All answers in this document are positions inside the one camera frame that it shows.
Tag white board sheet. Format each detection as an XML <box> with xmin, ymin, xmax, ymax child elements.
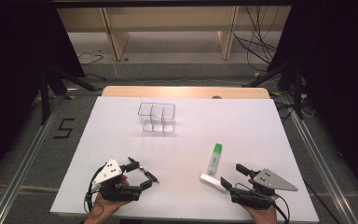
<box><xmin>49</xmin><ymin>95</ymin><xmax>321</xmax><ymax>224</ymax></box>

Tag black cable loop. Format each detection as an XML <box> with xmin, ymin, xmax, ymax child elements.
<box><xmin>76</xmin><ymin>51</ymin><xmax>104</xmax><ymax>66</ymax></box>

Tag black cable bundle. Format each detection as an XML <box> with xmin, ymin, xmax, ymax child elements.
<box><xmin>232</xmin><ymin>5</ymin><xmax>282</xmax><ymax>73</ymax></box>

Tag green highlighter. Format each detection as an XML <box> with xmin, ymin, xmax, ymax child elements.
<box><xmin>206</xmin><ymin>142</ymin><xmax>224</xmax><ymax>176</ymax></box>

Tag tangled floor cables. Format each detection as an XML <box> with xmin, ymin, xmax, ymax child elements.
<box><xmin>272</xmin><ymin>92</ymin><xmax>317</xmax><ymax>123</ymax></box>

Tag clear plastic desk organizer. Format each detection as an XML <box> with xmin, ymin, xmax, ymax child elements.
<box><xmin>137</xmin><ymin>102</ymin><xmax>177</xmax><ymax>134</ymax></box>

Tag metal floor rail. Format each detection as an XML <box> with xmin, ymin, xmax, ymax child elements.
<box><xmin>282</xmin><ymin>92</ymin><xmax>358</xmax><ymax>224</ymax></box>
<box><xmin>0</xmin><ymin>92</ymin><xmax>61</xmax><ymax>224</ymax></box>

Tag white eraser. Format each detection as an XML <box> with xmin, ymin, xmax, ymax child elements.
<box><xmin>200</xmin><ymin>172</ymin><xmax>227</xmax><ymax>193</ymax></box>

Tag right hand-held gripper cable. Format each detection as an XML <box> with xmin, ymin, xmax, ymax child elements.
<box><xmin>271</xmin><ymin>193</ymin><xmax>292</xmax><ymax>224</ymax></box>

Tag hand-held gripper cable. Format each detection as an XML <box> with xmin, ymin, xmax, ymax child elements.
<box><xmin>271</xmin><ymin>193</ymin><xmax>292</xmax><ymax>224</ymax></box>
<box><xmin>83</xmin><ymin>163</ymin><xmax>107</xmax><ymax>217</ymax></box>

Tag black frame bar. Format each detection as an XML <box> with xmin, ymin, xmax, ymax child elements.
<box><xmin>51</xmin><ymin>0</ymin><xmax>294</xmax><ymax>7</ymax></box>

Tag light wooden shelf unit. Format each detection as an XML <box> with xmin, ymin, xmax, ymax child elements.
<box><xmin>56</xmin><ymin>5</ymin><xmax>293</xmax><ymax>62</ymax></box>

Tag person's left hand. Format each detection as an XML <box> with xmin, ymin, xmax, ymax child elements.
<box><xmin>83</xmin><ymin>175</ymin><xmax>131</xmax><ymax>224</ymax></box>

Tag black curtain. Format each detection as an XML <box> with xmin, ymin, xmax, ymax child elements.
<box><xmin>0</xmin><ymin>0</ymin><xmax>87</xmax><ymax>191</ymax></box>
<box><xmin>266</xmin><ymin>0</ymin><xmax>358</xmax><ymax>207</ymax></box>

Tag person's right hand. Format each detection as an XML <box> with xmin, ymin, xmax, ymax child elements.
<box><xmin>244</xmin><ymin>178</ymin><xmax>280</xmax><ymax>224</ymax></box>

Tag black tripod stand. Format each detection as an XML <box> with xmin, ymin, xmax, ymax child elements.
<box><xmin>37</xmin><ymin>64</ymin><xmax>104</xmax><ymax>126</ymax></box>
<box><xmin>241</xmin><ymin>59</ymin><xmax>310</xmax><ymax>121</ymax></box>

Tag light wooden table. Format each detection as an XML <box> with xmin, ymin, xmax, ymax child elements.
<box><xmin>101</xmin><ymin>85</ymin><xmax>271</xmax><ymax>100</ymax></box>

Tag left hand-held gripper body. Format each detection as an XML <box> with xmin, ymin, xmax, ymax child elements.
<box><xmin>90</xmin><ymin>159</ymin><xmax>145</xmax><ymax>203</ymax></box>

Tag left hand-held gripper cable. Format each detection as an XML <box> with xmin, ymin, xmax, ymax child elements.
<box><xmin>83</xmin><ymin>163</ymin><xmax>107</xmax><ymax>217</ymax></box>

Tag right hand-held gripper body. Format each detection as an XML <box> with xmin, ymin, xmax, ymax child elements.
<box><xmin>229</xmin><ymin>168</ymin><xmax>299</xmax><ymax>210</ymax></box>

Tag thin black floor cable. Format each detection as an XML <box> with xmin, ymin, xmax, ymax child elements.
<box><xmin>301</xmin><ymin>177</ymin><xmax>343</xmax><ymax>224</ymax></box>

